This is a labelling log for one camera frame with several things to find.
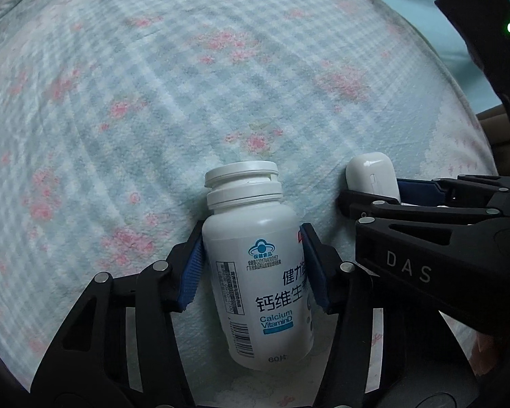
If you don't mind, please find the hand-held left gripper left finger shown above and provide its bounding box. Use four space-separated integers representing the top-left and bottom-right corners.
28 223 205 408

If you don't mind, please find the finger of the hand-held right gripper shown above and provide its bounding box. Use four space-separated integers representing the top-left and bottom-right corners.
397 174 510 215
338 189 510 333

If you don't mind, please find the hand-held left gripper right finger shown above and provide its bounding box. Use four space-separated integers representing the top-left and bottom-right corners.
300 222 473 408

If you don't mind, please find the white earbuds case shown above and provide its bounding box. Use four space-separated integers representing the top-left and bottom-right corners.
345 152 401 205

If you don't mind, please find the white pill bottle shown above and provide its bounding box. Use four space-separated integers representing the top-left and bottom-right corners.
201 160 315 371

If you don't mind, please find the checked floral printed blanket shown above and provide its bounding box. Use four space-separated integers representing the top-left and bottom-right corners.
0 0 494 408

